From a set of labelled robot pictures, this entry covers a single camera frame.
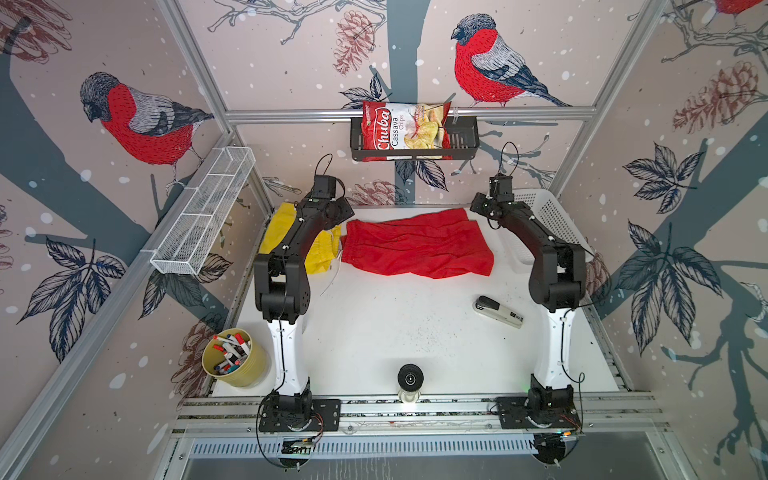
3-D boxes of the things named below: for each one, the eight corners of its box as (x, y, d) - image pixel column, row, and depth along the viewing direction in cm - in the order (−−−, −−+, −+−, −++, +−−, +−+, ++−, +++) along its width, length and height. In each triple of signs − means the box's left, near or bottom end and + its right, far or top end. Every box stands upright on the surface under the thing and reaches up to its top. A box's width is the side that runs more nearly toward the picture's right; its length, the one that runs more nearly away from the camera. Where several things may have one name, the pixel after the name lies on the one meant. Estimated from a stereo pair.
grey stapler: (470, 309, 94) (473, 304, 91) (474, 298, 96) (476, 292, 93) (519, 329, 89) (523, 324, 86) (521, 317, 92) (525, 311, 89)
